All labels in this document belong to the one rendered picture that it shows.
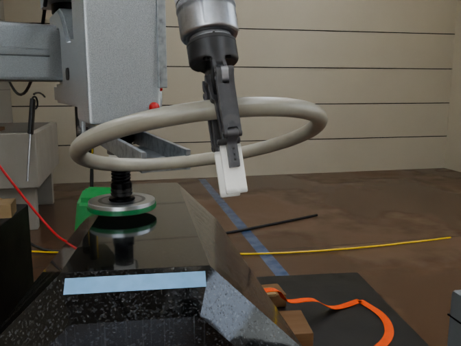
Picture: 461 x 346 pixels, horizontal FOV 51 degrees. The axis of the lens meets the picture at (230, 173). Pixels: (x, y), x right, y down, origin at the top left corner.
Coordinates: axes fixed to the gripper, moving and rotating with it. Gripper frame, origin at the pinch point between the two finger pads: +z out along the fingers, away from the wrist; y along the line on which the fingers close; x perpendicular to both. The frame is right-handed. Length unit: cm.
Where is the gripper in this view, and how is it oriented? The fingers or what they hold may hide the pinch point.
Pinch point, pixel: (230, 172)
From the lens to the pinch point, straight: 69.7
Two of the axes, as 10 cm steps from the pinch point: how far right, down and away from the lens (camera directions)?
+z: 1.5, 9.8, -1.2
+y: -1.8, 1.4, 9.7
